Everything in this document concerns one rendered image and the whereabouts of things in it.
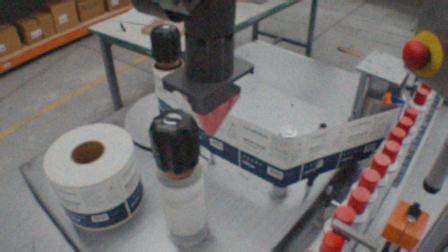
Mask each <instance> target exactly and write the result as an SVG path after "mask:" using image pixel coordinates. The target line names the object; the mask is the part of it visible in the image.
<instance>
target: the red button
mask: <svg viewBox="0 0 448 252"><path fill-rule="evenodd" d="M430 58H431V51H430V50H429V48H428V47H425V45H424V44H423V43H421V42H420V41H418V40H410V41H407V43H405V45H404V47H403V51H402V61H403V63H404V65H405V67H406V68H407V69H408V70H412V71H419V70H421V69H423V67H425V65H426V63H427V62H429V61H430Z"/></svg>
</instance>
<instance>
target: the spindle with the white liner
mask: <svg viewBox="0 0 448 252"><path fill-rule="evenodd" d="M149 137H150V141H151V150H152V155H153V158H154V160H156V165H157V170H156V177H157V181H158V186H159V194H160V197H161V202H162V206H163V209H164V214H165V218H166V226H167V232H168V236H169V237H170V239H171V240H172V241H173V242H174V243H175V244H179V245H182V246H190V245H191V246H193V245H196V244H198V243H200V242H201V241H202V240H204V238H205V237H206V235H207V233H208V222H207V215H206V208H205V196H204V184H203V166H202V164H201V163H200V162H199V155H200V153H201V150H200V149H201V148H200V136H199V127H198V124H197V123H196V119H195V118H194V117H193V116H192V115H191V113H187V112H185V111H184V110H182V109H177V108H176V109H173V110H165V111H162V112H160V114H159V115H158V116H156V117H154V118H153V119H152V121H151V125H150V128H149Z"/></svg>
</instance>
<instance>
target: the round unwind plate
mask: <svg viewBox="0 0 448 252"><path fill-rule="evenodd" d="M159 114H160V112H159V107H158V101H157V96H156V93H155V94H152V95H150V96H148V97H144V98H143V99H142V100H140V101H138V102H137V103H135V104H134V106H133V107H132V108H130V110H129V111H128V113H127V114H126V118H125V122H124V125H125V129H126V132H127V133H129V134H130V137H131V138H132V140H134V142H136V143H137V144H140V145H142V146H144V147H147V148H150V149H151V141H150V137H149V128H150V125H151V121H152V119H153V118H154V117H156V116H158V115H159Z"/></svg>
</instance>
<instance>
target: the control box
mask: <svg viewBox="0 0 448 252"><path fill-rule="evenodd" d="M419 16H420V17H419V18H418V19H419V20H418V24H417V27H416V31H415V35H414V38H413V39H412V40H418V41H420V42H421V43H423V44H424V45H425V47H428V48H429V50H430V51H431V58H430V61H429V62H427V63H426V65H425V67H423V69H421V70H419V71H412V70H408V69H407V68H406V69H407V70H408V71H410V73H412V74H414V75H415V76H416V77H417V78H418V79H420V80H421V81H422V82H423V83H425V84H426V85H427V86H428V87H430V88H431V89H432V90H433V91H435V92H436V93H437V94H438V95H440V96H441V97H442V98H443V99H445V100H446V102H448V0H424V1H423V5H422V8H421V11H420V15H419Z"/></svg>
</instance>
